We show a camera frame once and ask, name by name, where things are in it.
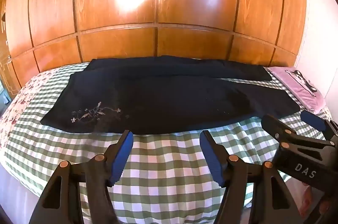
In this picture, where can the floral patterned quilt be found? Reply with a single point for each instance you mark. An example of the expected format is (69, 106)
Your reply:
(18, 108)

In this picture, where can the person's right hand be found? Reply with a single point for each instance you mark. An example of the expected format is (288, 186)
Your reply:
(309, 193)

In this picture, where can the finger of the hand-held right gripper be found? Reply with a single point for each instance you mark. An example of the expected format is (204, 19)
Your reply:
(277, 127)
(313, 120)

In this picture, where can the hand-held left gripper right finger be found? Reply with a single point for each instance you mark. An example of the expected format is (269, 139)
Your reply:
(211, 158)

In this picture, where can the green white gingham bed cover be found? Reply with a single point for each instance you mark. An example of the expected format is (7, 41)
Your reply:
(163, 160)

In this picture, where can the wooden panelled wardrobe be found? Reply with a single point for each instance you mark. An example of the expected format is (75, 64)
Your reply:
(184, 2)

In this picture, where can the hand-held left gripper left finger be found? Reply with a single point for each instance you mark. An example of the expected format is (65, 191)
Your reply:
(123, 155)

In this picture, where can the pink cat print pillow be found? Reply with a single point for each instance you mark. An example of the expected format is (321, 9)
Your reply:
(298, 86)

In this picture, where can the black embroidered pants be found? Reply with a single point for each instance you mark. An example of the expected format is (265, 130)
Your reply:
(158, 97)

